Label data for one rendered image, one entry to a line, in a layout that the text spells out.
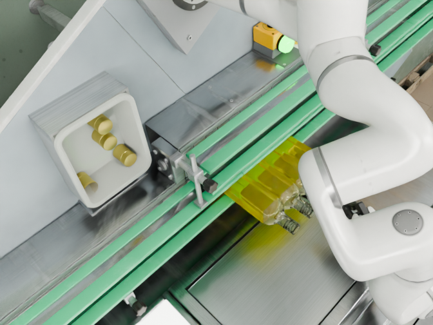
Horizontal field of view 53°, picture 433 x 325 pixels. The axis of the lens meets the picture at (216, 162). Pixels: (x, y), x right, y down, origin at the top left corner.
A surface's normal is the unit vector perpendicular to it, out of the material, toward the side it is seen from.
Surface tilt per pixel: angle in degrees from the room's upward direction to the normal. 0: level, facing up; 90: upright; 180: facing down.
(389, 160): 65
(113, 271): 90
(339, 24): 41
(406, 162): 56
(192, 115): 90
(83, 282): 90
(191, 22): 4
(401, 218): 101
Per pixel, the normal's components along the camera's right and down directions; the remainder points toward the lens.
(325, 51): -0.67, -0.41
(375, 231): -0.39, -0.50
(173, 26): 0.73, 0.46
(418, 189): -0.08, -0.65
